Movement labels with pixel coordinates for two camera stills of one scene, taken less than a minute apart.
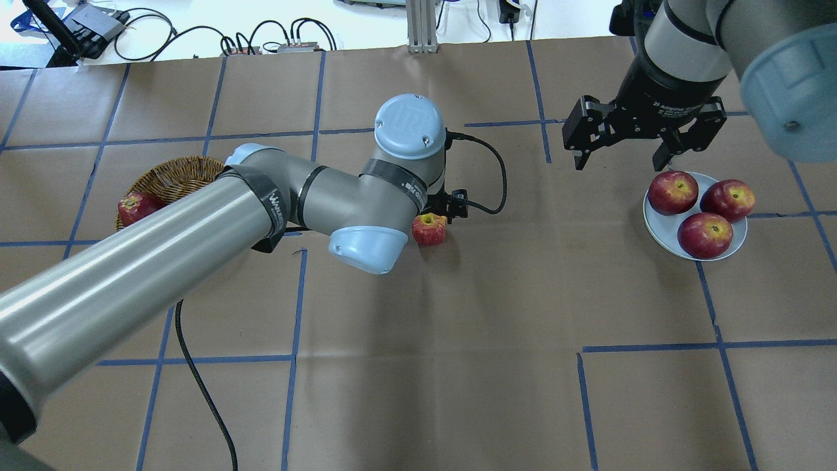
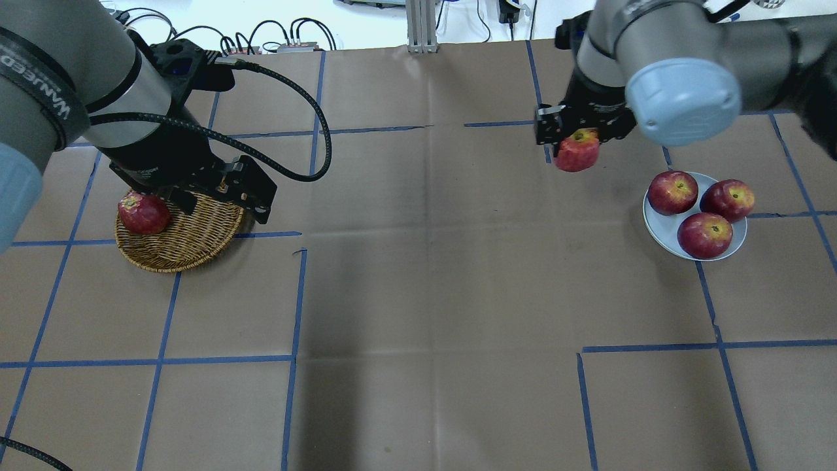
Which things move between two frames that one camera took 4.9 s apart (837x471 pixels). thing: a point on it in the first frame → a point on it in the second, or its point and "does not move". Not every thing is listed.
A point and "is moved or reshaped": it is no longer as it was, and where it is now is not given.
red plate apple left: [673, 192] does not move
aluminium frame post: [422, 26] does not move
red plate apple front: [704, 235] does not move
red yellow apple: [429, 229] is moved or reshaped
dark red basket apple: [136, 205] does not move
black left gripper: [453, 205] → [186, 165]
